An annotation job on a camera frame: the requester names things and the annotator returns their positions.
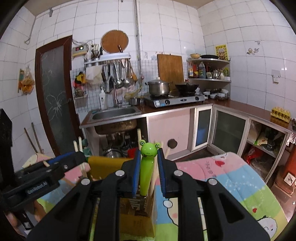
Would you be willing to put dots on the steel kitchen sink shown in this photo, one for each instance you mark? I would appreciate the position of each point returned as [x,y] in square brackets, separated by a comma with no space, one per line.
[111,120]

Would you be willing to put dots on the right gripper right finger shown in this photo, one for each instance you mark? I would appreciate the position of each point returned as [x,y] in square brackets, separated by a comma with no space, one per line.
[174,182]

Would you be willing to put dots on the yellow perforated utensil holder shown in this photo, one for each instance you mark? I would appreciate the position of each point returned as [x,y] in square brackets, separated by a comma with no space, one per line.
[133,225]

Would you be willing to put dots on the pink kitchen cabinet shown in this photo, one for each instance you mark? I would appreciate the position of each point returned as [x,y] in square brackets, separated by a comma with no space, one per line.
[216,126]

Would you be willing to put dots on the round wooden board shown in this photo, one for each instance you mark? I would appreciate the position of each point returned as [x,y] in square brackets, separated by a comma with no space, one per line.
[114,41]

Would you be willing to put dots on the white soap bottle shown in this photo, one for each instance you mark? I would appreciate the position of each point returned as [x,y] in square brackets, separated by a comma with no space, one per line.
[103,100]

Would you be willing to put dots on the steel gas stove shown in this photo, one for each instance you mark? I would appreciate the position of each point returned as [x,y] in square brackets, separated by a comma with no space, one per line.
[170,100]

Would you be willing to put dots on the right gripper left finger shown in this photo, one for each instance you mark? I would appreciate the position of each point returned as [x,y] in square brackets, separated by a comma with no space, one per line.
[123,183]

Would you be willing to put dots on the yellow wall poster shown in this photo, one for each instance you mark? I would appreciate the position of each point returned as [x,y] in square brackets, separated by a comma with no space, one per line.
[222,52]

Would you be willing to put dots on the rectangular wooden cutting board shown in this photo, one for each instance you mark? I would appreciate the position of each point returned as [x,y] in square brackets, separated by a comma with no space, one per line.
[170,68]

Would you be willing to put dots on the green frog handle fork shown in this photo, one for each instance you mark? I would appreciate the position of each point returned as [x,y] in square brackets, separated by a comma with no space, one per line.
[148,152]

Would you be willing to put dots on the orange bag on wall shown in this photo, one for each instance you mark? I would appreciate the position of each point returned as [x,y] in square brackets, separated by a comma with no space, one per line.
[26,81]

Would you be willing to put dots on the white wall socket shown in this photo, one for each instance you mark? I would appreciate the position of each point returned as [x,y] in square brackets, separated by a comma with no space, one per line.
[275,76]

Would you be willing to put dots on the corner metal shelf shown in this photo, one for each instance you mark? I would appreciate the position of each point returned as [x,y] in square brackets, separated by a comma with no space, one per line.
[211,74]

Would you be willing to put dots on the colourful cartoon quilt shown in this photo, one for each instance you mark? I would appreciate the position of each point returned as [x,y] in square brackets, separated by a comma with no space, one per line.
[233,203]

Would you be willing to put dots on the yellow egg tray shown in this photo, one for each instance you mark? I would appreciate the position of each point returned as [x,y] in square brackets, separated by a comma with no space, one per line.
[281,113]

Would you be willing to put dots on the hanging utensil rack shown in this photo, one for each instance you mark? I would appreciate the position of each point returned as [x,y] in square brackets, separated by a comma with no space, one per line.
[115,68]

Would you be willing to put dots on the black wok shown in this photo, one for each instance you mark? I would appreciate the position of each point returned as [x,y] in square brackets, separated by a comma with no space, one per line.
[186,88]

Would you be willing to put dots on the red box under counter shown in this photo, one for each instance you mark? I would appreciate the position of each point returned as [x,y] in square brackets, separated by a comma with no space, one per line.
[285,179]

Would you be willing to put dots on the steel cooking pot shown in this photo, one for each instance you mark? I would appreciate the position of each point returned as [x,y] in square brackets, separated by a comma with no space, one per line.
[158,87]

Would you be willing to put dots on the dark brown glass door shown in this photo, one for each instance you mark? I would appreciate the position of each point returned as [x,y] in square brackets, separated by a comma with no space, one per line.
[53,63]

